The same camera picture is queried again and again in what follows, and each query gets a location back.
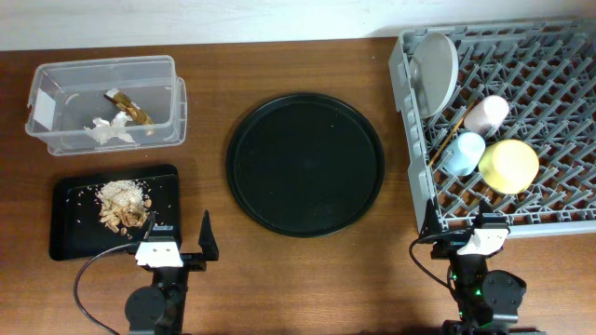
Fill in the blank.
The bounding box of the pink cup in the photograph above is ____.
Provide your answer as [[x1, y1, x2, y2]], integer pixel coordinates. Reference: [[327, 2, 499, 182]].
[[464, 95, 509, 136]]

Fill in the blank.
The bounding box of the clear plastic bin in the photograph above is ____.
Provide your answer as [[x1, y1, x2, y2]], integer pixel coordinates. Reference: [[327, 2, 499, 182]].
[[25, 55, 187, 156]]

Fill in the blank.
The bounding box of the grey plate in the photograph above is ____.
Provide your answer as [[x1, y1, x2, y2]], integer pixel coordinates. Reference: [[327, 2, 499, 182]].
[[410, 33, 459, 118]]

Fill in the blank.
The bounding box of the black rectangular tray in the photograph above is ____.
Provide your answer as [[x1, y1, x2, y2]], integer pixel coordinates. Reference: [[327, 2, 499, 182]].
[[48, 164, 182, 261]]

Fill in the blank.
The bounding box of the wooden chopstick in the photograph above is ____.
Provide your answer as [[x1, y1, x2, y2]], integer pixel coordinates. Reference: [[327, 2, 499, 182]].
[[427, 101, 476, 168]]

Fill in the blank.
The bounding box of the food scraps and rice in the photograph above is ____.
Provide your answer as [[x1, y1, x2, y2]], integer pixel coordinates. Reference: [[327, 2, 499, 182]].
[[69, 179, 162, 236]]

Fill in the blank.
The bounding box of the yellow bowl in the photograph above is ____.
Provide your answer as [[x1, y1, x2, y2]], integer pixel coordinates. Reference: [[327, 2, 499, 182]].
[[478, 140, 540, 194]]

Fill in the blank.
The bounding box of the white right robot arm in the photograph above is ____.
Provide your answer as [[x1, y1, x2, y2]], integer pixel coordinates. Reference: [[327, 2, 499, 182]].
[[413, 199, 527, 334]]

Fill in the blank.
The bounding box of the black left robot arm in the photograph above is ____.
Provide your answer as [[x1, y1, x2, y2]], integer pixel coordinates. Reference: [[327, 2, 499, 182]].
[[125, 211, 219, 335]]

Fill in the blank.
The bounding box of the grey dishwasher rack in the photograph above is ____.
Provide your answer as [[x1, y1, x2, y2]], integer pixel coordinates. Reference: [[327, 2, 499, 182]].
[[388, 20, 595, 237]]

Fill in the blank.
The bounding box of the gold foil wrapper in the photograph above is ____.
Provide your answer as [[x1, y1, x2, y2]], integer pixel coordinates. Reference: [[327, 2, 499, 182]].
[[103, 88, 154, 127]]

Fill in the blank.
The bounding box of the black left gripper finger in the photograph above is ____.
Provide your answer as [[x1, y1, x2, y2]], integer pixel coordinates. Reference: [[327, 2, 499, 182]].
[[143, 211, 156, 240], [198, 210, 219, 261]]

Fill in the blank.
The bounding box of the white tissue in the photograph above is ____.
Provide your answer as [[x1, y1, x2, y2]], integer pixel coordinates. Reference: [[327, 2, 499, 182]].
[[84, 112, 134, 145]]

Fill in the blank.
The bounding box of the light blue cup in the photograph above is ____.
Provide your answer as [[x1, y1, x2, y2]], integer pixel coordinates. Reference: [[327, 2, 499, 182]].
[[443, 132, 485, 176]]

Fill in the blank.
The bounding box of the round black tray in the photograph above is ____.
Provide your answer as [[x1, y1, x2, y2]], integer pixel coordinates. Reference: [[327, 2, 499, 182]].
[[225, 92, 385, 238]]

